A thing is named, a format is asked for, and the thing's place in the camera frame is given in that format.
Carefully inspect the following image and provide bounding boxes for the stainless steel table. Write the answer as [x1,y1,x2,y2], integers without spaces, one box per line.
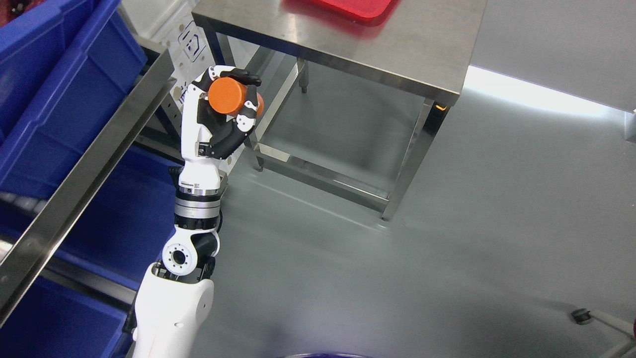
[192,0,487,221]

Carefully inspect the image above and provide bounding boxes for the blue bin upper left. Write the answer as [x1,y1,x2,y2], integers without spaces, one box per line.
[0,0,146,198]

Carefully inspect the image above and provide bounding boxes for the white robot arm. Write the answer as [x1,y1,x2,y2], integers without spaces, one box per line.
[132,188,221,358]

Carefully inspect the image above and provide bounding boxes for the white sign board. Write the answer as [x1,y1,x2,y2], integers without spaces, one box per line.
[121,0,236,184]

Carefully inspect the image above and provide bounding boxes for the orange cylindrical capacitor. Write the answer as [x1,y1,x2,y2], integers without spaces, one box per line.
[206,77,248,123]

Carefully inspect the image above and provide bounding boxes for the blue bin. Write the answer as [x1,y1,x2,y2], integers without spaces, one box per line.
[0,147,175,358]
[0,0,146,198]

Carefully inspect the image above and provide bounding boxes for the red plastic tray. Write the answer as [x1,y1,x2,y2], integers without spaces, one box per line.
[280,0,400,26]

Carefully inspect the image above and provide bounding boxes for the blue lower bin left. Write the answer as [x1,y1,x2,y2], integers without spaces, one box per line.
[0,147,175,358]

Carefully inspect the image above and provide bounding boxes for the steel shelf frame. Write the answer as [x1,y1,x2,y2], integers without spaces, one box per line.
[0,45,173,324]

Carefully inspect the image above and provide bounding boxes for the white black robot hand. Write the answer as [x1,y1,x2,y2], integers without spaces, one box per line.
[175,65,264,196]

